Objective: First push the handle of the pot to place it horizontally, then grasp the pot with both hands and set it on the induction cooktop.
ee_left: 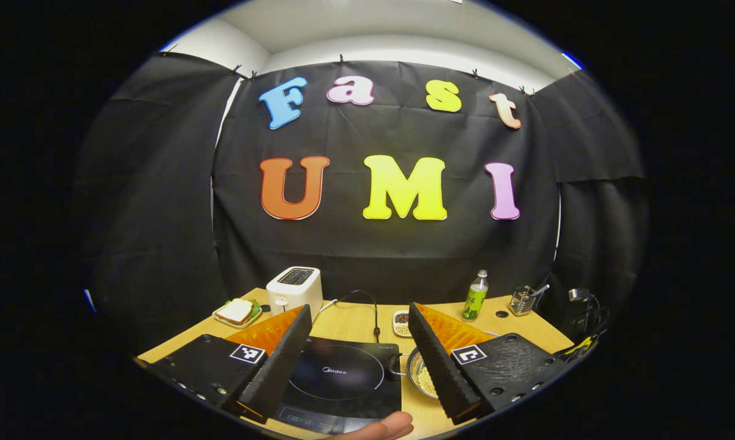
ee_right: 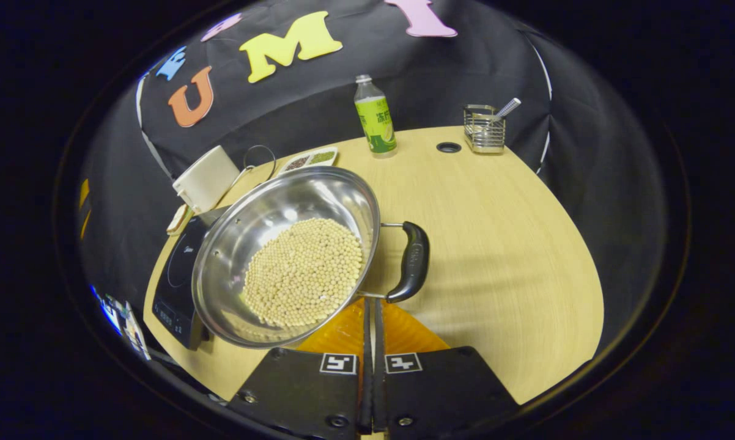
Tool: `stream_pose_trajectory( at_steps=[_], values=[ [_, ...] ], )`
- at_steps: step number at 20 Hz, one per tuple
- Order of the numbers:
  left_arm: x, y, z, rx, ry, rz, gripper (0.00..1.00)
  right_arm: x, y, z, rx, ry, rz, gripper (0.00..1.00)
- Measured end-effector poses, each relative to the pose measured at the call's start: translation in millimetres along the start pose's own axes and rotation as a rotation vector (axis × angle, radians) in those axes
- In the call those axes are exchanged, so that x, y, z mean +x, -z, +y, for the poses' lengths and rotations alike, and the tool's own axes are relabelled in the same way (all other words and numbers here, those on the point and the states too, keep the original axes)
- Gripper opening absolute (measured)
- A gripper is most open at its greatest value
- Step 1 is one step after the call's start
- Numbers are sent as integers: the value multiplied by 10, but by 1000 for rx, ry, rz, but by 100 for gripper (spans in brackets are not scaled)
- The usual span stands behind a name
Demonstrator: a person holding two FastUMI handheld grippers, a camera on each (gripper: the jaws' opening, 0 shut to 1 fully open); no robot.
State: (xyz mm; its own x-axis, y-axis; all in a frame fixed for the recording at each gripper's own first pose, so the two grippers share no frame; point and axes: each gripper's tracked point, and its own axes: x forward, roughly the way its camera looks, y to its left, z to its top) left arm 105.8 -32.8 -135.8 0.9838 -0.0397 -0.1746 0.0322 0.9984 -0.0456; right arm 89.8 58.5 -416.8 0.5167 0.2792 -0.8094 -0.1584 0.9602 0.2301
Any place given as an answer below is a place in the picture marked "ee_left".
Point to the metal spoon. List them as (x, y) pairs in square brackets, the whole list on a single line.
[(540, 289)]

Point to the green label drink bottle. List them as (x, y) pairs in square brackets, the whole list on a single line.
[(474, 299)]

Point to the black induction cooktop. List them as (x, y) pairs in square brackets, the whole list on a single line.
[(343, 373)]

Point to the white toaster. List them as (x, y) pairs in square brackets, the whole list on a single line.
[(294, 290)]

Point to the white divided bean dish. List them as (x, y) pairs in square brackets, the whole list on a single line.
[(401, 324)]

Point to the stainless steel pot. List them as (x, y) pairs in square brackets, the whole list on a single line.
[(417, 366)]

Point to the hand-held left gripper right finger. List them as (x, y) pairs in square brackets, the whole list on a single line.
[(441, 373)]

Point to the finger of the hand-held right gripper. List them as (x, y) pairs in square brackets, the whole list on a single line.
[(578, 349)]

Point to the small white plate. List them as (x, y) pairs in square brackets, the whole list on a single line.
[(245, 324)]

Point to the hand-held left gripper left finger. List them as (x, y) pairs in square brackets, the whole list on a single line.
[(279, 366)]

